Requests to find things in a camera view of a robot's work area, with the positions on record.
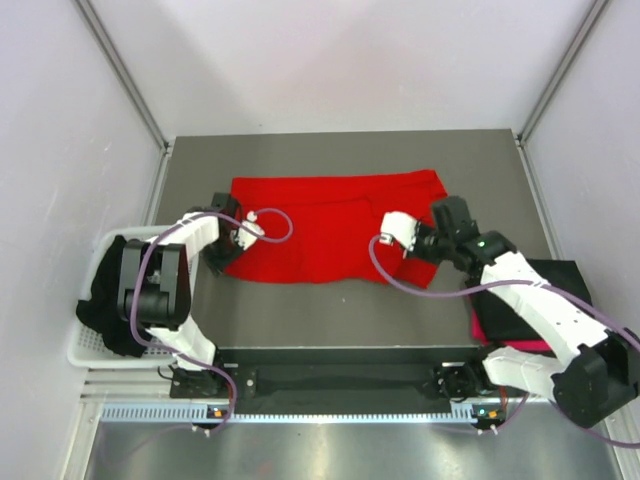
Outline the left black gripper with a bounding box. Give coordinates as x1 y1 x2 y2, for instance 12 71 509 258
200 232 248 276

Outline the red t shirt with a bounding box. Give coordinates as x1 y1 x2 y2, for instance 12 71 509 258
226 170 447 284

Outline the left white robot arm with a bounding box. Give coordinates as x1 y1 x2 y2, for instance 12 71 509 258
117 193 255 397

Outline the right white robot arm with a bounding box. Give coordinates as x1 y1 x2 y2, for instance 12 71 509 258
380 196 639 428

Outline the folded pink t shirt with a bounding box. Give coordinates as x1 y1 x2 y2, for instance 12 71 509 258
471 306 551 353

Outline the folded black t shirt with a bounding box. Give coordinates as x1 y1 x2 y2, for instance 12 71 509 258
468 253 605 357

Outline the black t shirt in basket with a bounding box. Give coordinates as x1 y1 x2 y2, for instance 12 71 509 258
76 235 146 358

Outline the white plastic basket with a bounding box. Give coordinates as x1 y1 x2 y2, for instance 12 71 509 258
67 225 174 370

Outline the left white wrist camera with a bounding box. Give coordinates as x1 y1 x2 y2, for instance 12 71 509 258
234 211 265 251

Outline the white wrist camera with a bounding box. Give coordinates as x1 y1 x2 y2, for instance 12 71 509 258
234 211 265 251
379 211 419 251

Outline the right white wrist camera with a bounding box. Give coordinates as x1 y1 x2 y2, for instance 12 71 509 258
379 211 419 251

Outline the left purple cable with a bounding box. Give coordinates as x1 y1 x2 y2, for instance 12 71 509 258
128 207 294 435

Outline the purple cable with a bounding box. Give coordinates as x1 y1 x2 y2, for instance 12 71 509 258
128 207 294 435
368 235 640 449

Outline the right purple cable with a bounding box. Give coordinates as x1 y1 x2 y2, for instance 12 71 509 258
368 235 640 449

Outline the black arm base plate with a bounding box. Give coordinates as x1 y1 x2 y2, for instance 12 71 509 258
169 347 527 415

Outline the white slotted cable duct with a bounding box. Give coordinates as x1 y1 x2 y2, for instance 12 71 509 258
100 403 477 424

